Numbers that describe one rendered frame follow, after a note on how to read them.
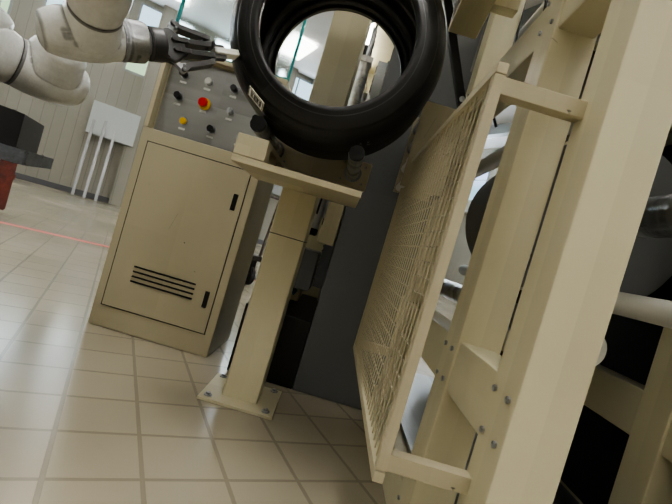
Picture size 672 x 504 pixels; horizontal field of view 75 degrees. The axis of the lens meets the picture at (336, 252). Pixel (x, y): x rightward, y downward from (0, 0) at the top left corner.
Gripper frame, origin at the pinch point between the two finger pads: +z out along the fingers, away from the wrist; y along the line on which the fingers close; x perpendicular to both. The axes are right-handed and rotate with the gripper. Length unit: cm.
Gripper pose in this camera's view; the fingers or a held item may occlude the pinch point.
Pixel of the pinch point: (224, 53)
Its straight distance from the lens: 128.5
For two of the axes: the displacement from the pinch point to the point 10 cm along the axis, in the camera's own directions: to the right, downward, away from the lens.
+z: 7.2, -1.9, 6.7
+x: 6.5, -1.4, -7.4
